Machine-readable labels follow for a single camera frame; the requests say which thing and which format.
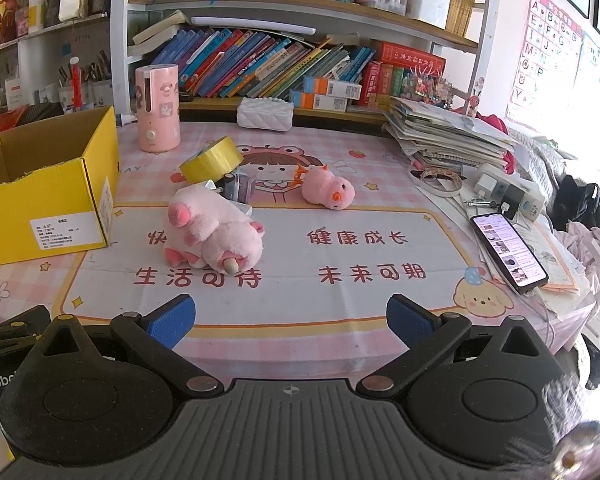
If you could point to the yellow tape roll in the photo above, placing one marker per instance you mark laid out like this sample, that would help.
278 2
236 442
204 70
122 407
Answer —
215 161

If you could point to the row of leaning colourful books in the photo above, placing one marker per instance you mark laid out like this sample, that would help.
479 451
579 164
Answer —
260 62

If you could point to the group of desk pen holders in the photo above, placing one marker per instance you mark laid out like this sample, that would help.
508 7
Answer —
85 87

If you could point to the black bag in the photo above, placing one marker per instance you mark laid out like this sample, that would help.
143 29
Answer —
580 202

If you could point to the black smartphone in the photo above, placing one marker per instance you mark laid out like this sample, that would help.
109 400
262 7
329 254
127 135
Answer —
507 252

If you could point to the white rolled paper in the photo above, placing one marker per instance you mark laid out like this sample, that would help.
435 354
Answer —
255 22

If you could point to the pale pink cloth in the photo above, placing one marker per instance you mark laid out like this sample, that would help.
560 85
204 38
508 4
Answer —
595 260

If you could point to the pink cylindrical humidifier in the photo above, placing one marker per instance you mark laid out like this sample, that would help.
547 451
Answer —
157 110

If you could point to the red boxed book set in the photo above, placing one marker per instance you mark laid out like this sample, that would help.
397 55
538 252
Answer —
385 75

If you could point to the orange and white carton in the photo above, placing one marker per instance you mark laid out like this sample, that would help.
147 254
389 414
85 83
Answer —
330 86
320 101

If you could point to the white side shelf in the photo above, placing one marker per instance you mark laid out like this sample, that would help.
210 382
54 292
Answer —
40 47

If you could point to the black charger plug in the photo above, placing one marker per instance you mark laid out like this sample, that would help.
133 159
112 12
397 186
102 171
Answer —
512 200

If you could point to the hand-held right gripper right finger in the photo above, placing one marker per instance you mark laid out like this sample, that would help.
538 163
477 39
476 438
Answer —
410 321

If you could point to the yellow cardboard box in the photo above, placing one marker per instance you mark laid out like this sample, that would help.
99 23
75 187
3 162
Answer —
55 200

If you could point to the small dark metallic object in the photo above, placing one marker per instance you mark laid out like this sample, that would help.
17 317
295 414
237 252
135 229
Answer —
236 189

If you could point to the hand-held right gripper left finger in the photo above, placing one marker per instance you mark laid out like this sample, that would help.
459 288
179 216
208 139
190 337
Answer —
172 319

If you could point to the thick white book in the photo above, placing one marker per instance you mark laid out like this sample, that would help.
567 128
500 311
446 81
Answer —
155 35

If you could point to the black printer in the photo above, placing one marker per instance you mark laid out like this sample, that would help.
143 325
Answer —
30 114

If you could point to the large pink plush pig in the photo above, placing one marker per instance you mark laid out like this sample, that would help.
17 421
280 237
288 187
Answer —
215 230

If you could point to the small pink plush toy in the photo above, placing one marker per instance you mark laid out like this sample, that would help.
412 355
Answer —
325 187

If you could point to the white bookshelf frame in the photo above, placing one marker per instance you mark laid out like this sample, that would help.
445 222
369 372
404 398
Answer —
120 35

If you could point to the white power strip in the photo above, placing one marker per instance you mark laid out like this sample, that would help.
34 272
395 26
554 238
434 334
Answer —
532 205

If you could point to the pink alphabet wall poster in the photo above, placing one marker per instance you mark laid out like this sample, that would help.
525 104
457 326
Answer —
545 50

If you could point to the white and yellow cup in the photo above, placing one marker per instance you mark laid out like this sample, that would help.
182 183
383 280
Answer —
36 12

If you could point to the stack of papers and notebooks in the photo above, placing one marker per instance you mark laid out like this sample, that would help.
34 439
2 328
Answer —
445 135

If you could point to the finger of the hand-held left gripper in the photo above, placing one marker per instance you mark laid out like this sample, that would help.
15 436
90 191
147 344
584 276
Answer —
10 347
25 321

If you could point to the white charger plug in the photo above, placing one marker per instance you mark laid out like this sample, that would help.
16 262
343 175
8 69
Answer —
489 184

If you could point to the white pen container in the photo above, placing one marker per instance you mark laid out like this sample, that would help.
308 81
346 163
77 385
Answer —
427 7

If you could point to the white quilted pouch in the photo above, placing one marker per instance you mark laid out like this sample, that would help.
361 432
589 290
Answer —
265 115

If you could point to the loose paper sheets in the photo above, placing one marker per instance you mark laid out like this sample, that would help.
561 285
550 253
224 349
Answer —
555 270

